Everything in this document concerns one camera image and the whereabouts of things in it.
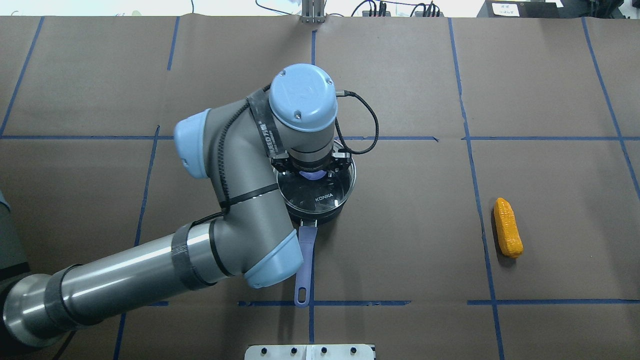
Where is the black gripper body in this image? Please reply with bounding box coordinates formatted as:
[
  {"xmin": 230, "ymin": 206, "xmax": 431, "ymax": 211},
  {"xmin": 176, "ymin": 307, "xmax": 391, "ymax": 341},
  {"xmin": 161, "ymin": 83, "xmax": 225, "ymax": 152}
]
[{"xmin": 270, "ymin": 148, "xmax": 352, "ymax": 173}]

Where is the glass pot lid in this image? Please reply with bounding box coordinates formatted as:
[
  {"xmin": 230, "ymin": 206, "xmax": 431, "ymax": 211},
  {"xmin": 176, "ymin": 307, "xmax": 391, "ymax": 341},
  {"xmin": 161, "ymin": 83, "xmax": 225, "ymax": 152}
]
[{"xmin": 273, "ymin": 140, "xmax": 357, "ymax": 215}]

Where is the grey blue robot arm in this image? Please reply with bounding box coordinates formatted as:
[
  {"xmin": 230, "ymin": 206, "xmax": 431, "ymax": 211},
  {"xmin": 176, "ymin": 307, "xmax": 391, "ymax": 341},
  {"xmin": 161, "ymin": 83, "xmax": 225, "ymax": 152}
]
[{"xmin": 1, "ymin": 63, "xmax": 346, "ymax": 354}]

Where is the yellow corn cob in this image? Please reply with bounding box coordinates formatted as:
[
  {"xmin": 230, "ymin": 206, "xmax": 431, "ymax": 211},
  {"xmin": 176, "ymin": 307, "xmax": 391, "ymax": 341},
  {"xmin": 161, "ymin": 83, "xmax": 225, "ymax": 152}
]
[{"xmin": 493, "ymin": 197, "xmax": 524, "ymax": 259}]

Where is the dark blue saucepan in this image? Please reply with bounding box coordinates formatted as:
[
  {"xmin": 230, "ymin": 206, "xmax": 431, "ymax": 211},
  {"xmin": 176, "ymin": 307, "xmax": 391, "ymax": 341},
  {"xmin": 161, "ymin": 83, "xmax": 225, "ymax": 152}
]
[{"xmin": 274, "ymin": 140, "xmax": 357, "ymax": 308}]

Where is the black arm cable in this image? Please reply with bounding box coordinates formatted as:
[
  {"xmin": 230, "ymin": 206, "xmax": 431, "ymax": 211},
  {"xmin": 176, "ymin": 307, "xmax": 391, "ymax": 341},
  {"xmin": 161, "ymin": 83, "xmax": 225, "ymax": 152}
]
[{"xmin": 190, "ymin": 89, "xmax": 380, "ymax": 231}]

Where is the aluminium frame post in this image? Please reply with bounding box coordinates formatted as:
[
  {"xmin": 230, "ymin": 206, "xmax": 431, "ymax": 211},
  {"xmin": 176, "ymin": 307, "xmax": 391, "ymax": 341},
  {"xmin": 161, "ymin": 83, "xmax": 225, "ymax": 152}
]
[{"xmin": 300, "ymin": 0, "xmax": 327, "ymax": 24}]

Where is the white mounting post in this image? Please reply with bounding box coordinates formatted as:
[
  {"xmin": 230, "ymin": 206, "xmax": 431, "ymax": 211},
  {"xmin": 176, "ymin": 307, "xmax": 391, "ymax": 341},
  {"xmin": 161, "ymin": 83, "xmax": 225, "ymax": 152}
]
[{"xmin": 244, "ymin": 343, "xmax": 377, "ymax": 360}]

